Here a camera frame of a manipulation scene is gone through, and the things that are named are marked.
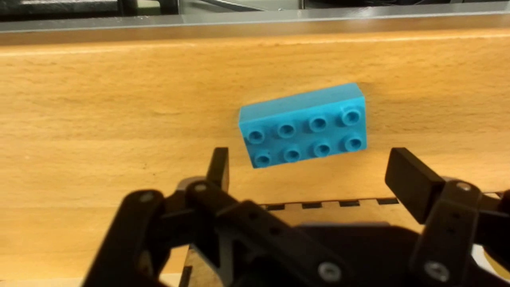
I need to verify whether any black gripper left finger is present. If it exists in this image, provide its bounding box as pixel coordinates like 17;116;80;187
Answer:
186;146;229;211

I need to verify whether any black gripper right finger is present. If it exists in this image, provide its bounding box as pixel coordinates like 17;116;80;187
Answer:
386;146;475;222

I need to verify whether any blue lego brick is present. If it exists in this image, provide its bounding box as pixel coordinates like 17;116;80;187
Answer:
237;82;368;167

